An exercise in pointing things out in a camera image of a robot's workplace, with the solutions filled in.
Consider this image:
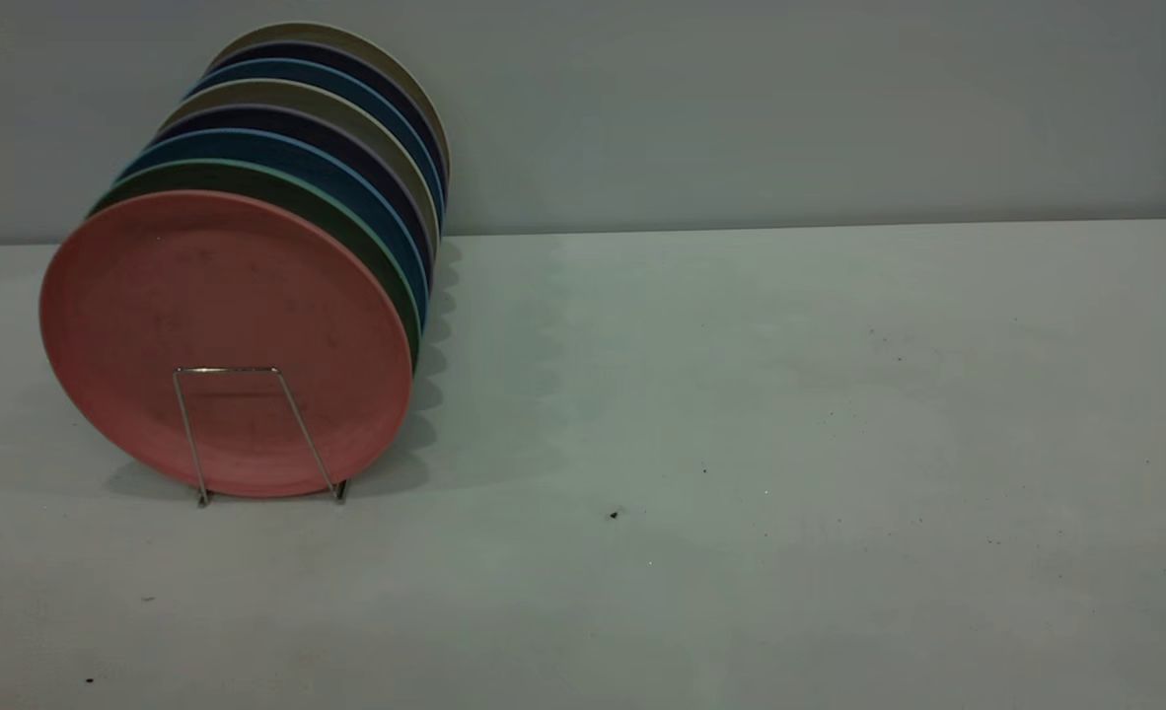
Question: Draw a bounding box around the metal wire plate rack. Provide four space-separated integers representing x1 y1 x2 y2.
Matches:
173 367 350 509

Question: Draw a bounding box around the pink round plate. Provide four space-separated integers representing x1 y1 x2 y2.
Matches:
38 190 414 499

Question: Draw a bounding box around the purple round plate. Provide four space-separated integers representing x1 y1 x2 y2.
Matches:
154 104 437 292
210 39 447 188

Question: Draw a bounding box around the beige round plate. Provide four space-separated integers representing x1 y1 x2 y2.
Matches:
206 22 452 183
156 79 442 257

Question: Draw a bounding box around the blue round plate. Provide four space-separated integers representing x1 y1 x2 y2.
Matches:
185 57 445 228
114 128 433 331

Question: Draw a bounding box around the green round plate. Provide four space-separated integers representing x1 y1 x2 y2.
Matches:
87 158 423 374

